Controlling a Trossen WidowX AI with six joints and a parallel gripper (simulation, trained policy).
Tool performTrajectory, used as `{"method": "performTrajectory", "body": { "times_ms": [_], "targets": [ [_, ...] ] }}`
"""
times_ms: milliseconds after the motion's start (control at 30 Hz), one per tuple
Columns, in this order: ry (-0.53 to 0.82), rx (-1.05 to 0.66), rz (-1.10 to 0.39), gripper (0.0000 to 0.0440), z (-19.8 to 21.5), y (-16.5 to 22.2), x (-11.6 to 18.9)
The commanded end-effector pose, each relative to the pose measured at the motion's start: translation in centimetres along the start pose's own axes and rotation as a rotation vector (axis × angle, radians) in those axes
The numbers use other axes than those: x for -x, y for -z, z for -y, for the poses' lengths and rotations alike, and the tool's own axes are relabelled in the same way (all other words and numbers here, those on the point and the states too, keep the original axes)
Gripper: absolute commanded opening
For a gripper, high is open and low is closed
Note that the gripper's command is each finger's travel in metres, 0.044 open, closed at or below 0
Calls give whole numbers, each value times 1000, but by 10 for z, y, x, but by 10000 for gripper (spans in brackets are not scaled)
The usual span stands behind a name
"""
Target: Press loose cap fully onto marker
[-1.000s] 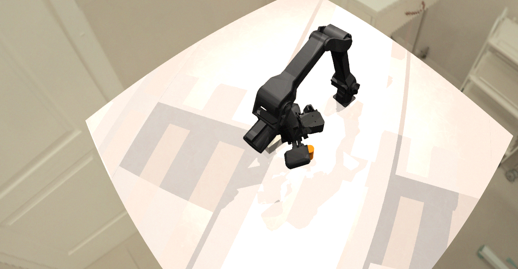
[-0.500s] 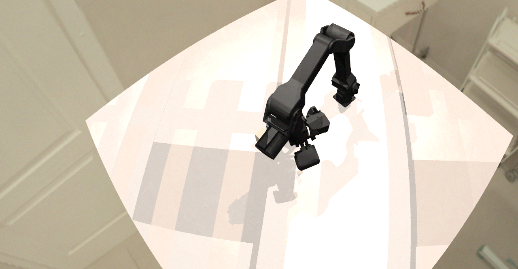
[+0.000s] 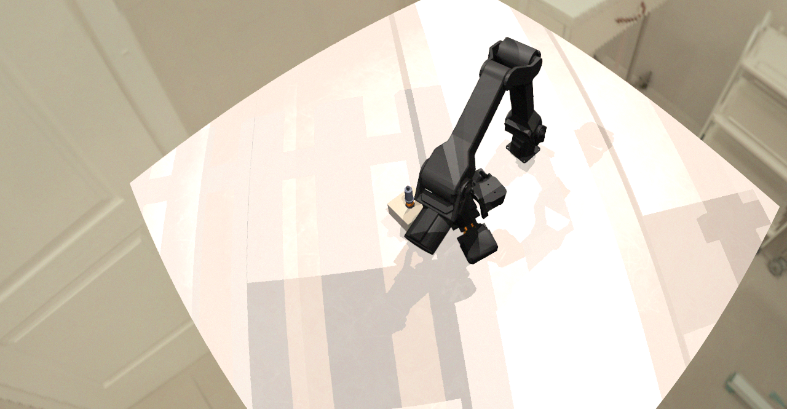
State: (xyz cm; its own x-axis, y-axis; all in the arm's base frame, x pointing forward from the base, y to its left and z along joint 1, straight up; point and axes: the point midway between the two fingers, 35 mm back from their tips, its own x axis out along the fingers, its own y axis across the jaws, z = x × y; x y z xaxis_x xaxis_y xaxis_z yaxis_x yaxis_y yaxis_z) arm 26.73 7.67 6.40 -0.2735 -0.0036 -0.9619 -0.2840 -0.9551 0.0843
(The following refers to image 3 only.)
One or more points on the cream square block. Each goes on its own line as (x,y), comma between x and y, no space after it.
(403,215)

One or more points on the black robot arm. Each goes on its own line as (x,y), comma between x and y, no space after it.
(450,172)

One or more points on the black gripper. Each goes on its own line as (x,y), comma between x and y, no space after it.
(478,242)

